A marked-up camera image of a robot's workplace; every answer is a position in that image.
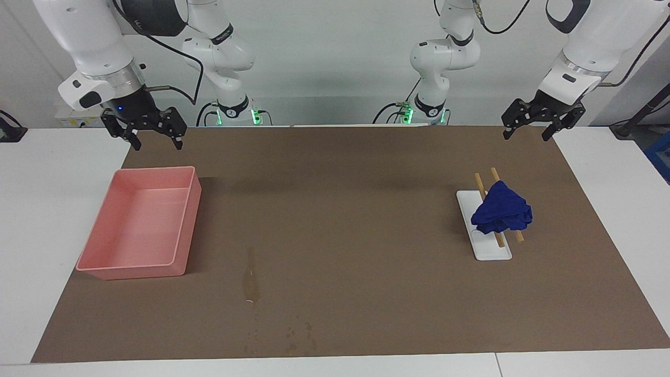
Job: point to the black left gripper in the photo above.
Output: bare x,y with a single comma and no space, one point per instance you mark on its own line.
549,110

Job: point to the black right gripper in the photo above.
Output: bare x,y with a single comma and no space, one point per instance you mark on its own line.
133,107

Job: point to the blue cloth towel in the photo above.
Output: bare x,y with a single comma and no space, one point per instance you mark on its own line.
500,212

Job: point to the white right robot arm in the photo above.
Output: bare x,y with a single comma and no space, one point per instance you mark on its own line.
89,31

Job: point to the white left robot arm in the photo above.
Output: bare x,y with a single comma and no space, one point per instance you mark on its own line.
591,42

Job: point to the wooden rack rod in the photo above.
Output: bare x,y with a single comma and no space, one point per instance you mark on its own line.
479,183
494,174

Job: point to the white box behind table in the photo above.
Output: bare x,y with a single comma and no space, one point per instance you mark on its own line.
70,120

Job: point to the black stand with foot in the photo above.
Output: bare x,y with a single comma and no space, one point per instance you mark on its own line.
636,118

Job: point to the pink plastic bin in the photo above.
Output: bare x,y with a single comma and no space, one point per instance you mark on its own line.
138,225

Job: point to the blue crate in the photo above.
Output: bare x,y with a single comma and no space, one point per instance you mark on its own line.
660,157

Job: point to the black clamp device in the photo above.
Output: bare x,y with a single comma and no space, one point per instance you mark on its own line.
10,131

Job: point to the white rack with wooden rods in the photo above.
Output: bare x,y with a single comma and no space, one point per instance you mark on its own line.
491,252

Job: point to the brown table mat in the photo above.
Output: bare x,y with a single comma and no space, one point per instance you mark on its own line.
345,220

